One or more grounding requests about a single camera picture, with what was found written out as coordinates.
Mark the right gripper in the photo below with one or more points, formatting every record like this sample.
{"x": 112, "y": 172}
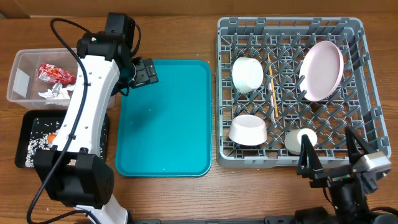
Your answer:
{"x": 307, "y": 165}

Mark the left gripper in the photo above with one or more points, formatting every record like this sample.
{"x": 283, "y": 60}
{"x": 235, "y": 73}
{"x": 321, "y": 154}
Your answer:
{"x": 147, "y": 71}

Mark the white cup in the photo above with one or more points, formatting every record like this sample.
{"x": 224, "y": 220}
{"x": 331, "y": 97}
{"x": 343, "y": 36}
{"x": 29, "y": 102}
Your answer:
{"x": 294, "y": 137}

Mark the large white plate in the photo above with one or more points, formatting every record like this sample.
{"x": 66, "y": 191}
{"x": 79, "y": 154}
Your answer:
{"x": 322, "y": 70}

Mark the white tissue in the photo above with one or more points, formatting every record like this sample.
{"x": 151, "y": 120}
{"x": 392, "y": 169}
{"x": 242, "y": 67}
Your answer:
{"x": 58, "y": 92}

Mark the pink bowl with food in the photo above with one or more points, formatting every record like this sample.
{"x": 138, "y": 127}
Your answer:
{"x": 248, "y": 130}

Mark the red snack wrapper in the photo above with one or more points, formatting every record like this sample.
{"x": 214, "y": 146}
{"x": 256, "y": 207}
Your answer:
{"x": 53, "y": 74}

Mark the wooden chopstick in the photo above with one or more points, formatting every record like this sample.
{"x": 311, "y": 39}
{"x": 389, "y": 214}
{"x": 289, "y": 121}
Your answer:
{"x": 273, "y": 87}

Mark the small white plate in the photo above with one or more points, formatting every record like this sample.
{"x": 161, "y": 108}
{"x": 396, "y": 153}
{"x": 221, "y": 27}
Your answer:
{"x": 247, "y": 74}

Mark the orange carrot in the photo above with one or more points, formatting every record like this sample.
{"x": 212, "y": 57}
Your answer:
{"x": 51, "y": 137}

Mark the white plastic fork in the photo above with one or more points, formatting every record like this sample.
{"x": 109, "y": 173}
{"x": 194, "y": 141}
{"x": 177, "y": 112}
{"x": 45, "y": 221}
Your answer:
{"x": 272, "y": 103}

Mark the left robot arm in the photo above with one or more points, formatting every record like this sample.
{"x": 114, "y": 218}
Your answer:
{"x": 72, "y": 170}

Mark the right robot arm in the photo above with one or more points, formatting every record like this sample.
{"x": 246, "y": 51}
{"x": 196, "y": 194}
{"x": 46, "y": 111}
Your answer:
{"x": 346, "y": 187}

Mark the grey dishwasher rack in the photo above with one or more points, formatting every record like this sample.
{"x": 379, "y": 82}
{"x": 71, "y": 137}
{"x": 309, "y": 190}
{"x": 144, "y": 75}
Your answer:
{"x": 354, "y": 103}

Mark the teal serving tray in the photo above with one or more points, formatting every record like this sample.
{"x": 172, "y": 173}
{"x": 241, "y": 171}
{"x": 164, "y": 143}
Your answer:
{"x": 165, "y": 129}

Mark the clear plastic bin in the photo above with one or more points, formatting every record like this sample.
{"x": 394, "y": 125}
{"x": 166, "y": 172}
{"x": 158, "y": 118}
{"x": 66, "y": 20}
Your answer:
{"x": 24, "y": 87}

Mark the rice and peanuts pile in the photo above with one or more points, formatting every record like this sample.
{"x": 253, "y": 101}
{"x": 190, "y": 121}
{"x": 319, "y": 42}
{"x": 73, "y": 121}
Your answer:
{"x": 41, "y": 128}

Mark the black tray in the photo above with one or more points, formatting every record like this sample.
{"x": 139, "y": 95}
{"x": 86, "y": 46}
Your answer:
{"x": 26, "y": 128}

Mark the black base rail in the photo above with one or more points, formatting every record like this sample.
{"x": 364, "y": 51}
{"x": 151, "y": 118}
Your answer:
{"x": 266, "y": 220}

